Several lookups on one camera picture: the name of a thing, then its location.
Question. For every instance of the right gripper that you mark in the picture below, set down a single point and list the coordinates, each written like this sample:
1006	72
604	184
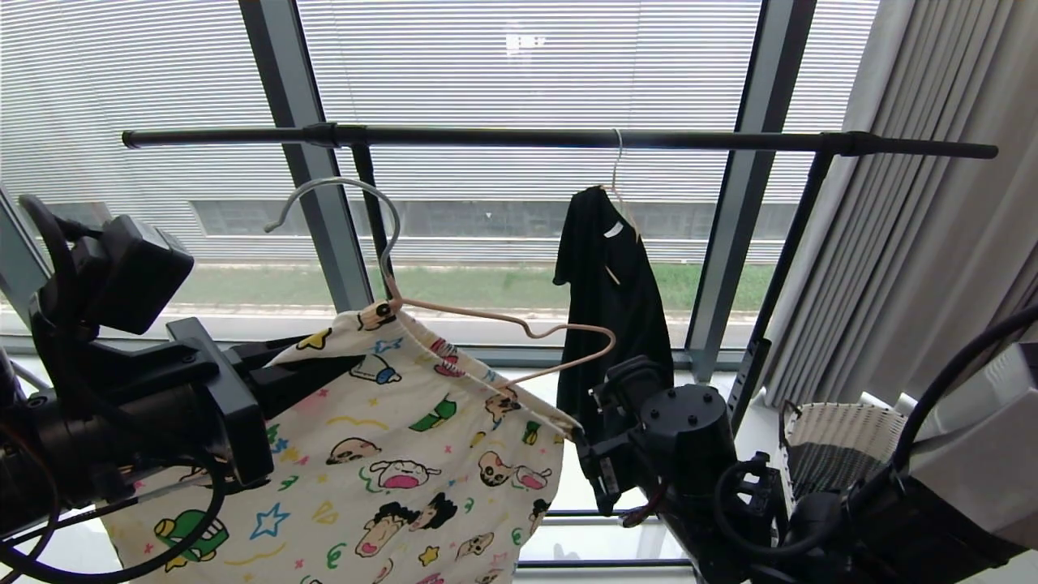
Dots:
620	470

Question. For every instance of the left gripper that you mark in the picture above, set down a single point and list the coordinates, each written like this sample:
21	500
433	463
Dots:
162	430

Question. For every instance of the cream printed garment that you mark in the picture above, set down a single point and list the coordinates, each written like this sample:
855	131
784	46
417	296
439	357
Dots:
365	470

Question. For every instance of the pink clothes hanger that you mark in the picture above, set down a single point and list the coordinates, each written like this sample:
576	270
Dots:
389	243
616	162

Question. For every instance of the black garment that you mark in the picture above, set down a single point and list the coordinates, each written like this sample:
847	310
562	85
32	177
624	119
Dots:
608	308

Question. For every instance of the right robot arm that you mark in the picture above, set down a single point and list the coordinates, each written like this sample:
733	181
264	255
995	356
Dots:
689	438

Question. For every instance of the white laundry basket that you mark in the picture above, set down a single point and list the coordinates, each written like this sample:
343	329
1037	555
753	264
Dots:
843	438

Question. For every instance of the black clothes rack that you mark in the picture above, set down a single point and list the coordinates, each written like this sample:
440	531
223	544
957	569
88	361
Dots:
527	138

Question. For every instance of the window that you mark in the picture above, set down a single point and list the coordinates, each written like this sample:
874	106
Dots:
527	57

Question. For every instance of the beige curtain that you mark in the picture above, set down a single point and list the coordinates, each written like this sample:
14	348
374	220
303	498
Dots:
932	203

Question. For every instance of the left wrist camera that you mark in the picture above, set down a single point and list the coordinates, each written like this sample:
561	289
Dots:
130	276

